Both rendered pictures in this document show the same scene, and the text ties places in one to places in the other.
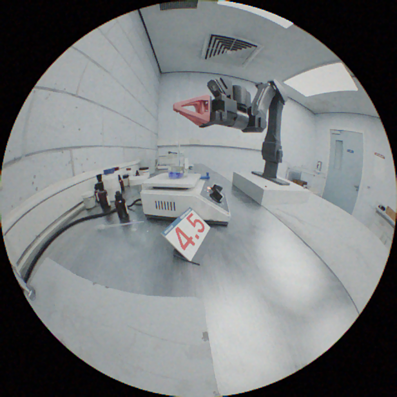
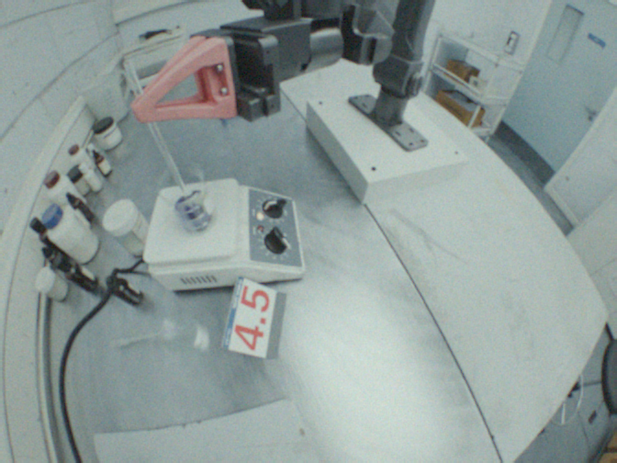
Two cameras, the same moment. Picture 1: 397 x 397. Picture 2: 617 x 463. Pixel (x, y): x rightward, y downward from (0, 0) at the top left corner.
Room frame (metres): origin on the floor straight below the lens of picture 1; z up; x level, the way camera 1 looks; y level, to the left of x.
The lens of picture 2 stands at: (0.07, -0.02, 1.22)
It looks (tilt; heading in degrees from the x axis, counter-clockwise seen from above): 56 degrees down; 341
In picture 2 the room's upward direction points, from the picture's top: 3 degrees clockwise
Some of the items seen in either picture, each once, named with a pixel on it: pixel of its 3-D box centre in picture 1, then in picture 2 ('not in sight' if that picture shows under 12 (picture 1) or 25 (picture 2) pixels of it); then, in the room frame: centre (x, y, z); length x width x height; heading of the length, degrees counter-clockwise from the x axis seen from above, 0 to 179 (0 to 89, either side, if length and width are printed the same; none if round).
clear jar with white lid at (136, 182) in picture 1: (140, 189); (130, 229); (0.33, 0.19, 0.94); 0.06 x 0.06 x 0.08
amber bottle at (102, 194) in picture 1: (102, 194); (74, 272); (0.27, 0.30, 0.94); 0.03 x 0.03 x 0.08
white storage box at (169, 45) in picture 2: (172, 160); (159, 48); (1.53, 0.35, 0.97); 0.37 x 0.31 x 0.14; 4
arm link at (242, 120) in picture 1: (236, 116); (308, 40); (0.33, -0.10, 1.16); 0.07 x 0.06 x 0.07; 119
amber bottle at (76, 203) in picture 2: (120, 182); (77, 205); (0.43, 0.35, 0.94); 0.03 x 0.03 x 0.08
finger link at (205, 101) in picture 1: (191, 110); (184, 84); (0.28, 0.02, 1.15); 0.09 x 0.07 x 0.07; 119
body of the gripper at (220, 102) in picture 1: (218, 114); (259, 59); (0.31, -0.05, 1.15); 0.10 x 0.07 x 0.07; 29
